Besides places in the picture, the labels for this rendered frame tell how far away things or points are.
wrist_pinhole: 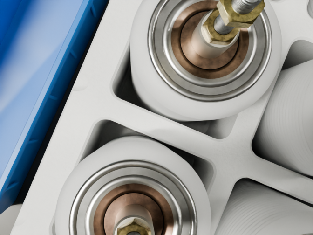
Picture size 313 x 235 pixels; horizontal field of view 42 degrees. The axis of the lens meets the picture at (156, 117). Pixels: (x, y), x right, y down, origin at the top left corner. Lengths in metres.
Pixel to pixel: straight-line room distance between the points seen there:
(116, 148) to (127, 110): 0.07
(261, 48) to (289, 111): 0.06
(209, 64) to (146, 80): 0.04
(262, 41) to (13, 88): 0.33
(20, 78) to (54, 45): 0.05
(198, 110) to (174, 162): 0.03
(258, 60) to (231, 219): 0.13
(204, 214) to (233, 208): 0.08
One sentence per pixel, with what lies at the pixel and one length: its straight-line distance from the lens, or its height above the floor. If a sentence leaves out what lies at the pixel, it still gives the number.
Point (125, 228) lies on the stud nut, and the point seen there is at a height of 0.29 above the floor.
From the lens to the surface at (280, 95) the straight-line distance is 0.32.
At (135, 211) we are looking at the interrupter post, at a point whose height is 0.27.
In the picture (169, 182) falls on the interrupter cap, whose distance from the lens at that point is 0.24.
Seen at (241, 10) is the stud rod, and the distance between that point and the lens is 0.18.
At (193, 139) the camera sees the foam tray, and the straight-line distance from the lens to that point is 0.32.
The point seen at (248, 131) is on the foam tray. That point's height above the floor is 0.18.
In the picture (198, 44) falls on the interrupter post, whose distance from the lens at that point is 0.24.
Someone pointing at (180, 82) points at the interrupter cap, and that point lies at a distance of 0.24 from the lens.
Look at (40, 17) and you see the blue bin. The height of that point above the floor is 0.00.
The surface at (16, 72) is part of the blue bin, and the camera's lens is 0.51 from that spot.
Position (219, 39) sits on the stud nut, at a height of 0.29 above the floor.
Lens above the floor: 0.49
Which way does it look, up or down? 87 degrees down
